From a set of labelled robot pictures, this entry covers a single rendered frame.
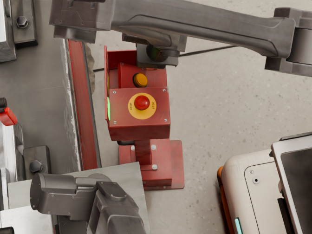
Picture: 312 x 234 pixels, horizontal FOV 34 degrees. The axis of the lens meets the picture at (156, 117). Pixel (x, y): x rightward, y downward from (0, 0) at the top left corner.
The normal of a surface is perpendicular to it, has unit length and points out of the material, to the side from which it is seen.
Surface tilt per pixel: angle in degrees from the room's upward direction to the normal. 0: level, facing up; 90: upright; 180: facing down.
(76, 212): 47
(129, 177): 0
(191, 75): 0
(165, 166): 1
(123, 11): 38
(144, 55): 14
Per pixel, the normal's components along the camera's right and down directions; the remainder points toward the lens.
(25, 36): 0.00, -0.34
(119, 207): 0.20, -0.95
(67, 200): 0.37, 0.31
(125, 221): 0.27, -0.86
